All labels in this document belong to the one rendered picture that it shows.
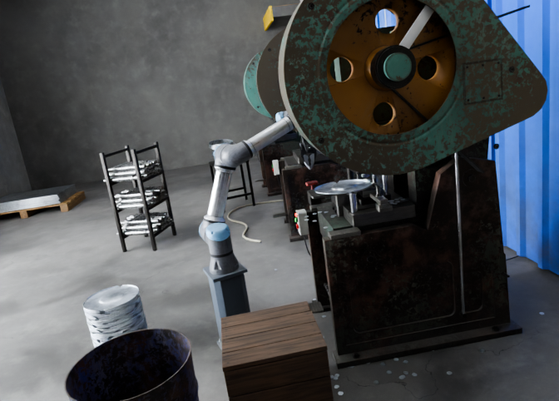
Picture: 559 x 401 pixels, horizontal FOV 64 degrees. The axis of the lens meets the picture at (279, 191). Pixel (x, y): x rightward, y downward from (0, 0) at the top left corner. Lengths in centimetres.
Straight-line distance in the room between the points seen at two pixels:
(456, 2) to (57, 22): 808
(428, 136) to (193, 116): 722
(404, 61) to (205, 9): 732
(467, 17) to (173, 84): 733
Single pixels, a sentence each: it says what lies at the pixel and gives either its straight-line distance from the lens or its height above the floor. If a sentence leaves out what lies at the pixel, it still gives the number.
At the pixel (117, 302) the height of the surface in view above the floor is 33.
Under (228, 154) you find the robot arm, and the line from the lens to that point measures 223.
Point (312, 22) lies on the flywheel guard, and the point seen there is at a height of 152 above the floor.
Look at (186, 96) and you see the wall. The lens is 877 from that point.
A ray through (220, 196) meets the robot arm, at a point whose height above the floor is 80.
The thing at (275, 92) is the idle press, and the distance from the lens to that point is 347.
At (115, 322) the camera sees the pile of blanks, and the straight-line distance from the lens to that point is 255.
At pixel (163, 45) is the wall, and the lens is 885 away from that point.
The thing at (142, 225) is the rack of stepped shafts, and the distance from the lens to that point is 433.
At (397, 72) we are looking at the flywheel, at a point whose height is 131.
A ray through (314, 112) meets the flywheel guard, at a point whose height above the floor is 121.
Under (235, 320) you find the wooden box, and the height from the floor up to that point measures 35.
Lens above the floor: 133
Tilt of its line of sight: 14 degrees down
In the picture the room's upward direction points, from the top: 8 degrees counter-clockwise
